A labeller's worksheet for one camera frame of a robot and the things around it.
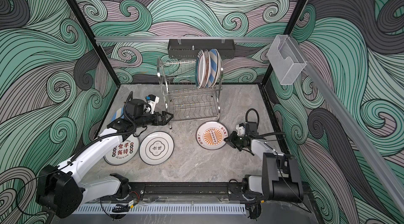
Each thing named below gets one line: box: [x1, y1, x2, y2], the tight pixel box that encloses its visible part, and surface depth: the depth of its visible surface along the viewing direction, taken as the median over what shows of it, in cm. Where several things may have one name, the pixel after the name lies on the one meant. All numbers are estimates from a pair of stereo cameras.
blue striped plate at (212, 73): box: [206, 48, 218, 88], surface depth 76 cm
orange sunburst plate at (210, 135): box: [195, 120, 229, 151], surface depth 94 cm
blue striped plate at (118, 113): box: [110, 104, 125, 122], surface depth 106 cm
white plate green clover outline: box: [138, 130, 175, 166], surface depth 89 cm
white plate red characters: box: [103, 134, 140, 166], surface depth 85 cm
